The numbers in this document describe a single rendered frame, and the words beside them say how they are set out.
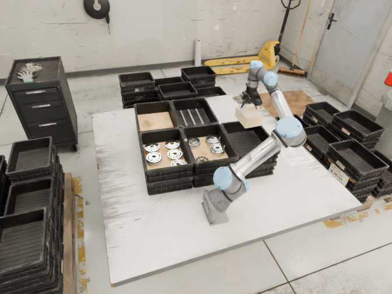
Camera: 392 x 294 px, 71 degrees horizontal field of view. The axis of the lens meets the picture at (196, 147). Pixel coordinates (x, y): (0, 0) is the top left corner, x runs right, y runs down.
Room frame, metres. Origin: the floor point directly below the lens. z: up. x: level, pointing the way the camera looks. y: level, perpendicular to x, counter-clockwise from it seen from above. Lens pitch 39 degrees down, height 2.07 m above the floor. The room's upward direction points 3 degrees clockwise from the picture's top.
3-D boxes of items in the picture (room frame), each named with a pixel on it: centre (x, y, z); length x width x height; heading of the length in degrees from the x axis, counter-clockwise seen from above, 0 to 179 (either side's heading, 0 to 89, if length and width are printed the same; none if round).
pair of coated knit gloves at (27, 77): (2.39, 1.65, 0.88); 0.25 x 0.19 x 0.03; 21
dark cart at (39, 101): (2.52, 1.62, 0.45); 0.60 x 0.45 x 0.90; 21
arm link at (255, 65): (1.60, -0.34, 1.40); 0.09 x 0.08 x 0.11; 36
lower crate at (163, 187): (1.38, 0.20, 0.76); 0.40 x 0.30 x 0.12; 17
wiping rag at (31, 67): (2.61, 1.71, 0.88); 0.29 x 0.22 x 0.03; 21
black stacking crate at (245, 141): (1.55, -0.37, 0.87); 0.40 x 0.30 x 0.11; 17
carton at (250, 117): (1.58, -0.34, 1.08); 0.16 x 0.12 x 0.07; 21
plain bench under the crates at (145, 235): (1.63, -0.07, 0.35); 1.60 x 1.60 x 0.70; 21
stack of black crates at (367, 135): (2.35, -1.62, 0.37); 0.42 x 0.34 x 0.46; 21
